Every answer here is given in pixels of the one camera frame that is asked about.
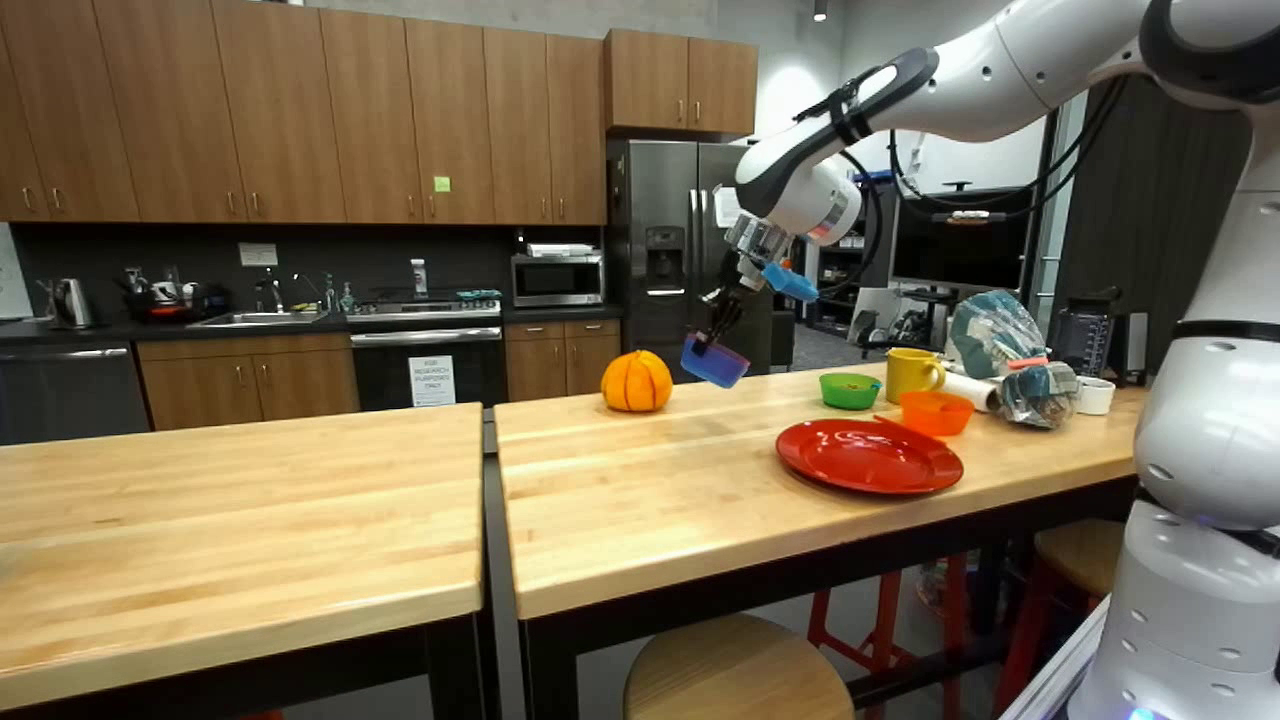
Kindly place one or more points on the white paper roll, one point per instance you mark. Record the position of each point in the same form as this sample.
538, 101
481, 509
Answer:
977, 394

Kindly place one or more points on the microwave oven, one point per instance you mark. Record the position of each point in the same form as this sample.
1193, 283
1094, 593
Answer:
559, 283

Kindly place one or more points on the wooden cabinet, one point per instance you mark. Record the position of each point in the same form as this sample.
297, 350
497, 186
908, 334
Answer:
244, 378
559, 358

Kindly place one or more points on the stainless steel refrigerator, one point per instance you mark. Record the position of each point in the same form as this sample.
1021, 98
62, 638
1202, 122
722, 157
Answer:
671, 216

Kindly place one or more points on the silver electric kettle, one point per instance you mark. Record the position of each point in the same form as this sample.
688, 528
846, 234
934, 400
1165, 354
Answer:
69, 303

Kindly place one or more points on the orange plastic bowl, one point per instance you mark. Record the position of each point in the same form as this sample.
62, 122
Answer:
934, 412

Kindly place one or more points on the cabinet above refrigerator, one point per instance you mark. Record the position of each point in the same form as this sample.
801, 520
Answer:
681, 86

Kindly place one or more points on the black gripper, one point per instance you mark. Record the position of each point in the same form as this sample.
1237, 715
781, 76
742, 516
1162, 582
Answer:
752, 262

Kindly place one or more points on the wooden stool right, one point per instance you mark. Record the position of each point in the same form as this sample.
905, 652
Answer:
1072, 561

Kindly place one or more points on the red metal stool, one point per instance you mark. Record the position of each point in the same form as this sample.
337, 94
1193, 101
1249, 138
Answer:
879, 651

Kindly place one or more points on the red plate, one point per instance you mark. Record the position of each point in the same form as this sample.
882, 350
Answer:
875, 457

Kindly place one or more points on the round wooden stool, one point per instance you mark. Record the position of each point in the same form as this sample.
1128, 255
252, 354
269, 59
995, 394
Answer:
732, 669

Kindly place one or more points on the black dishwasher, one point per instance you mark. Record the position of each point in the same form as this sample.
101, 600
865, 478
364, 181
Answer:
69, 390

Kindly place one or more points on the green plastic bowl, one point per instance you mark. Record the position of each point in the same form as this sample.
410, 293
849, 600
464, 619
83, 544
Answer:
849, 390

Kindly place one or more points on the purple plastic bowl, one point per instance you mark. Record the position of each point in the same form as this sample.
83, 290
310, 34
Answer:
709, 362

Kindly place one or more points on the lower wooden cabinet right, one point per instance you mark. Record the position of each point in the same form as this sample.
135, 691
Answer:
559, 358

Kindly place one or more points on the crumpled plastic bag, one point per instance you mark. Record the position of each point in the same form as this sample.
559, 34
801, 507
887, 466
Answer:
995, 339

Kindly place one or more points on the kitchen sink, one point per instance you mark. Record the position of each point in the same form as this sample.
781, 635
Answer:
252, 323

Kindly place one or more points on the white tape roll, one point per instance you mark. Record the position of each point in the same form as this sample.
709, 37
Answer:
1094, 394

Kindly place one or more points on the lower wooden cabinet left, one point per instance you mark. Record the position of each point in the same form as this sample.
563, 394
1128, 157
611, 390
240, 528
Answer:
244, 378

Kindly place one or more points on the orange pumpkin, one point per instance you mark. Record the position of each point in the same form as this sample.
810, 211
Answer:
637, 381

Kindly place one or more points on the yellow mug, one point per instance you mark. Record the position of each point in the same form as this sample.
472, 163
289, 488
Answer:
912, 371

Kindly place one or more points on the upper wooden cabinets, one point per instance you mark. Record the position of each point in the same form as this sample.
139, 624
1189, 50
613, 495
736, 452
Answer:
260, 114

